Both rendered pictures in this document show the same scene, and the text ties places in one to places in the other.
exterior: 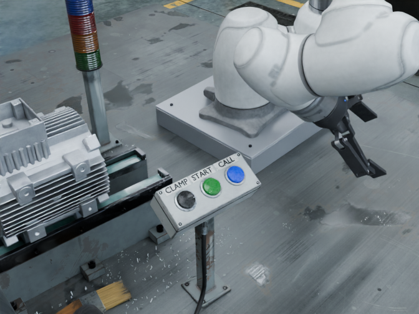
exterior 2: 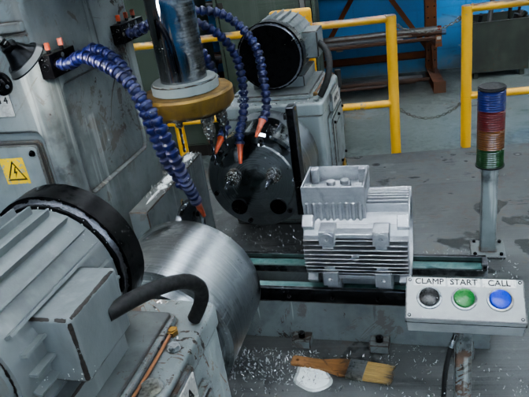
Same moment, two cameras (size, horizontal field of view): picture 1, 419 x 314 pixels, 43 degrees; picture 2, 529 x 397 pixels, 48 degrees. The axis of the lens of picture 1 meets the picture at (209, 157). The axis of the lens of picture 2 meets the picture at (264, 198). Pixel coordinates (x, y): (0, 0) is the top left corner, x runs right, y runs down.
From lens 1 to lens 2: 0.44 m
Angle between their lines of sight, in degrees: 48
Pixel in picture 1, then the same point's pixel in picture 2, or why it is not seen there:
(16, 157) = (334, 209)
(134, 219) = not seen: hidden behind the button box
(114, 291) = (380, 371)
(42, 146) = (357, 207)
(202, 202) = (445, 307)
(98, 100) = (489, 202)
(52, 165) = (362, 228)
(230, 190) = (483, 312)
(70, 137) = (389, 210)
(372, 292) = not seen: outside the picture
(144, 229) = (448, 336)
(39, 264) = (333, 312)
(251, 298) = not seen: outside the picture
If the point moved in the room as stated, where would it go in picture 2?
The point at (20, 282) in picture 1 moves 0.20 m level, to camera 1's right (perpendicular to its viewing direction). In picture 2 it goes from (314, 318) to (388, 364)
